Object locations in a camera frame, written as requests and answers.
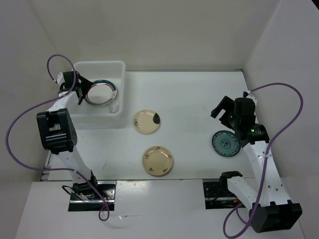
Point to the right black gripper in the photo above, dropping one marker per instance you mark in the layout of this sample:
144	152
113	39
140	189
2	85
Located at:
228	104

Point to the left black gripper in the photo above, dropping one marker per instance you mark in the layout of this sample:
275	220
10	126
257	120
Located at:
85	84

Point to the white plate red green rim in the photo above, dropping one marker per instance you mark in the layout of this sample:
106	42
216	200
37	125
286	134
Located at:
101	93

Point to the clear glass cup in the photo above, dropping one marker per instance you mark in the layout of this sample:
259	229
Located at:
114	108

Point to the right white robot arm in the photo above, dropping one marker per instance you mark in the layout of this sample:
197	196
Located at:
271	207

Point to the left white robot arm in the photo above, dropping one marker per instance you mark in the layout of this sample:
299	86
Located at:
58	133

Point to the white plastic bin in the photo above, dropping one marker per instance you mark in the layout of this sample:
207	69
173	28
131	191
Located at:
86	116

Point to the teal patterned small plate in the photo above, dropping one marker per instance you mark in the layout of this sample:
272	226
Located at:
225	143

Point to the beige plate with black patch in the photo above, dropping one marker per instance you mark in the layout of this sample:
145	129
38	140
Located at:
146	121

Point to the beige plate with red marks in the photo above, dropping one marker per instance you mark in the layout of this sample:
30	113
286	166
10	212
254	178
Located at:
157	161

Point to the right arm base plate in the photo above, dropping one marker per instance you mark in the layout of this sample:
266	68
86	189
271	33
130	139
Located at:
217	198

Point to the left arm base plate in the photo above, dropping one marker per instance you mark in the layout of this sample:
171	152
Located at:
90	202

